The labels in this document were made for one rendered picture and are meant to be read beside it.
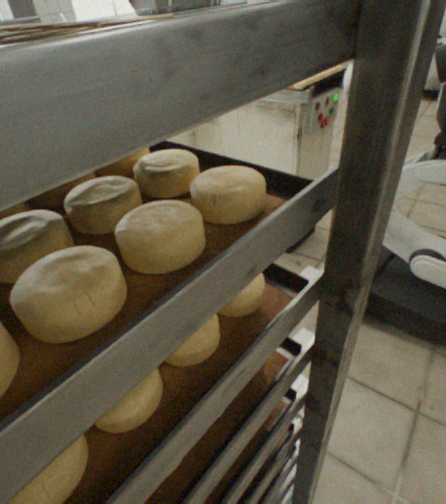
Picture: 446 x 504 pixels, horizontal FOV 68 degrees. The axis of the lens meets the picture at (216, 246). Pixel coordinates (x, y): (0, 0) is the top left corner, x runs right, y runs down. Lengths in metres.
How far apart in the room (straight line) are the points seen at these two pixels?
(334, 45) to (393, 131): 0.05
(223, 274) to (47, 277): 0.08
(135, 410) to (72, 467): 0.04
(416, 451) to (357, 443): 0.18
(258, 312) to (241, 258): 0.12
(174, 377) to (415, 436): 1.26
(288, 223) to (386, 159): 0.06
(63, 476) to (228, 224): 0.16
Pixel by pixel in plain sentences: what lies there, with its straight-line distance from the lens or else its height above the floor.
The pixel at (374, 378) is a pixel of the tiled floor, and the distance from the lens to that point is 1.52.
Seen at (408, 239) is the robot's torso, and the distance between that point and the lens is 1.58.
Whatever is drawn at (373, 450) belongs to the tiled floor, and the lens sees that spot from 1.39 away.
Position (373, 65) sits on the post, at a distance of 0.20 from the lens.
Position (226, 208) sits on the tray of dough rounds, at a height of 1.15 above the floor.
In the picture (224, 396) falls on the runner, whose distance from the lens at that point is 0.23.
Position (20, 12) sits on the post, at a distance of 0.54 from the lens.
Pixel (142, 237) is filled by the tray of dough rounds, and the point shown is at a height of 1.15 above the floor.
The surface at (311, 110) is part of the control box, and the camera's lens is 1.58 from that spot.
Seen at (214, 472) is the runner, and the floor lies 0.97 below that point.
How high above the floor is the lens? 1.25
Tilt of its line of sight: 38 degrees down
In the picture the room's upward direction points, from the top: 7 degrees counter-clockwise
